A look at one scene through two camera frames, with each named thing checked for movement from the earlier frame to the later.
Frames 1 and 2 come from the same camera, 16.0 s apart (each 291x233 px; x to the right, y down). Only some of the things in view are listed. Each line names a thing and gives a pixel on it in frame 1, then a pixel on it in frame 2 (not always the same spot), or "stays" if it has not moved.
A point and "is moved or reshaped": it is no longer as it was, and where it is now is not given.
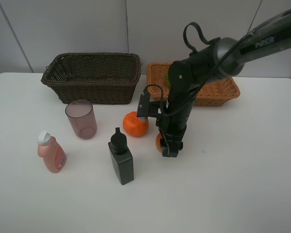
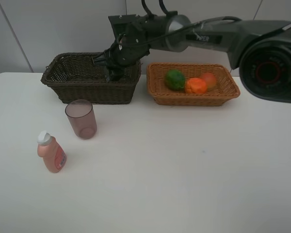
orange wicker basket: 215,92 stays
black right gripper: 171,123 → 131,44
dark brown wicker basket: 103,78 stays
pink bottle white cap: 54,157 stays
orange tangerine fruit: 134,125 is moved or reshaped
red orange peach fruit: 158,138 is moved or reshaped
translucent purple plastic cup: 82,118 stays
